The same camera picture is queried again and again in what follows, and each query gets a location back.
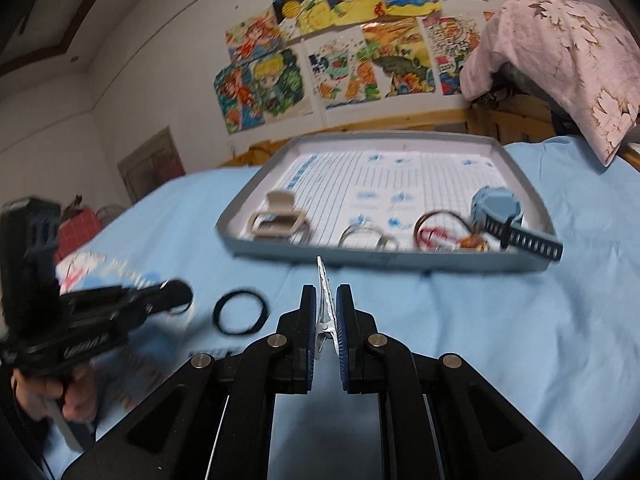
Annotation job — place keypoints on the beige buckle hair clip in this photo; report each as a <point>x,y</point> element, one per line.
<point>280,200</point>

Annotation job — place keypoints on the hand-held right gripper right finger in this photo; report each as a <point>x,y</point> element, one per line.
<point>342,330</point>

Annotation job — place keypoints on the pink floral cloth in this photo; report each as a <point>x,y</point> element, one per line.
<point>560,50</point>

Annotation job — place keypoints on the silver alligator hair clip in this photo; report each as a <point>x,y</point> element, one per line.
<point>327,310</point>

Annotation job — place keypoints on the red plaid cloth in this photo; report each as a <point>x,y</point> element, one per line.
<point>77,230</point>

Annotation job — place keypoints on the dark bulky object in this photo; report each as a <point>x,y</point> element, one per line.
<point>530,100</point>

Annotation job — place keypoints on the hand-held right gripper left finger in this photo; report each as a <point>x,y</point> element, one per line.
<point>310,330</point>

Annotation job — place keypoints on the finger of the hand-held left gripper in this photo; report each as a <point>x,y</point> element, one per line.
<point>170,295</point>

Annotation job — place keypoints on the light blue printed bedsheet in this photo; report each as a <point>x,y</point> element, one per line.
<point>450,320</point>

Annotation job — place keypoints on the electric fan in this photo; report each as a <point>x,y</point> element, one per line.
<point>112,215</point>

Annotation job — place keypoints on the person's left hand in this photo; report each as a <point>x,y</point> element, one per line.
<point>75,395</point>

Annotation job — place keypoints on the grey shallow tray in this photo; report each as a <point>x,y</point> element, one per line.
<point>350,185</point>

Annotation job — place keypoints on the blue wristwatch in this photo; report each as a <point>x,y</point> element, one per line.
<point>495,205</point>

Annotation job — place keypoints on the small brown wooden door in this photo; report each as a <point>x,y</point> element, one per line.
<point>150,170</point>

